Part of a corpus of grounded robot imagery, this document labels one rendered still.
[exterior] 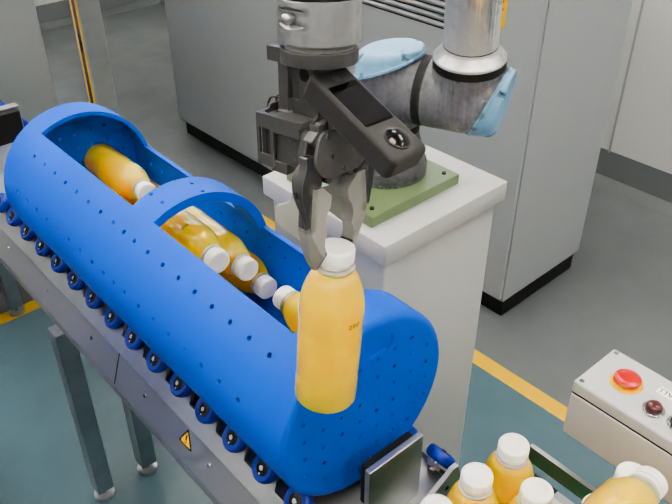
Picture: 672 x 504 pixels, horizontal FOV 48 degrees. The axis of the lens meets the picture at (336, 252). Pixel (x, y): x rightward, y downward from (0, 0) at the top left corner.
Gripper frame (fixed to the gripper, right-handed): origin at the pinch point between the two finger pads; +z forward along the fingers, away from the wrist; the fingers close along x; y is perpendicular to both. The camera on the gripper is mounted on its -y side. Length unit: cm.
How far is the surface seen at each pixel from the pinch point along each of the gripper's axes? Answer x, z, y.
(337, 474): -7.6, 38.9, 6.6
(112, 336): -8, 42, 62
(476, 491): -11.1, 31.6, -12.5
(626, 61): -292, 45, 92
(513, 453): -18.2, 30.2, -13.0
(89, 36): -57, 6, 141
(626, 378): -38.0, 27.0, -18.1
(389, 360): -14.9, 22.9, 4.3
